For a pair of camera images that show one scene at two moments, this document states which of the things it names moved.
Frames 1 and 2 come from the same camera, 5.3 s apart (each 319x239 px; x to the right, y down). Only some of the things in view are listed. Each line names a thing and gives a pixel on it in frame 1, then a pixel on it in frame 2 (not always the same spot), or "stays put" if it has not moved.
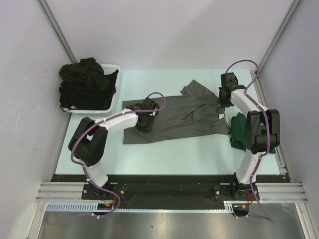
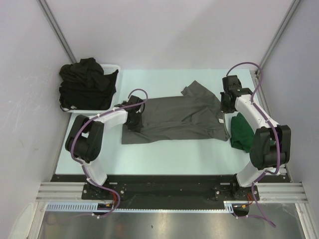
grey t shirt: [197, 112] stays put
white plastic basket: [107, 69] stays put
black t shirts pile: [83, 85] stays put
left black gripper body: [146, 127] -> [136, 125]
